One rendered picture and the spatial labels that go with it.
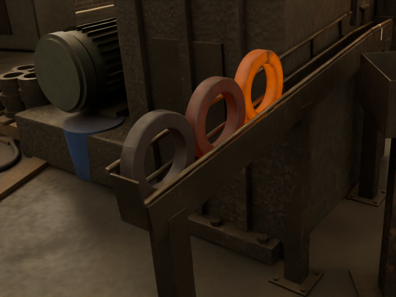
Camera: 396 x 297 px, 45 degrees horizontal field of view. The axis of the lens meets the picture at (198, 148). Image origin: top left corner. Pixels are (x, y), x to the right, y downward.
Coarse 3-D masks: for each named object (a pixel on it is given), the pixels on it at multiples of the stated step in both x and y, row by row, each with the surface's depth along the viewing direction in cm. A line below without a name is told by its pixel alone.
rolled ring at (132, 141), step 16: (160, 112) 91; (144, 128) 87; (160, 128) 90; (176, 128) 94; (192, 128) 98; (128, 144) 87; (144, 144) 87; (176, 144) 99; (192, 144) 99; (128, 160) 86; (176, 160) 99; (192, 160) 100; (128, 176) 87; (144, 176) 89; (144, 192) 90
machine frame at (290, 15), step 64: (128, 0) 164; (192, 0) 151; (256, 0) 137; (320, 0) 148; (128, 64) 180; (192, 64) 159; (320, 128) 167; (256, 192) 164; (320, 192) 179; (256, 256) 167
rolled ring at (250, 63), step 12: (252, 60) 111; (264, 60) 115; (276, 60) 119; (240, 72) 111; (252, 72) 112; (276, 72) 120; (240, 84) 111; (276, 84) 122; (264, 96) 124; (276, 96) 123; (252, 108) 115
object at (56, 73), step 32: (64, 32) 221; (96, 32) 228; (64, 64) 218; (96, 64) 221; (64, 96) 228; (96, 96) 229; (32, 128) 248; (128, 128) 223; (64, 160) 240; (96, 160) 223
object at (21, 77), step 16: (32, 64) 318; (0, 80) 275; (16, 80) 275; (32, 80) 256; (0, 96) 280; (16, 96) 278; (32, 96) 260; (0, 112) 294; (16, 112) 281; (0, 128) 294; (16, 128) 268
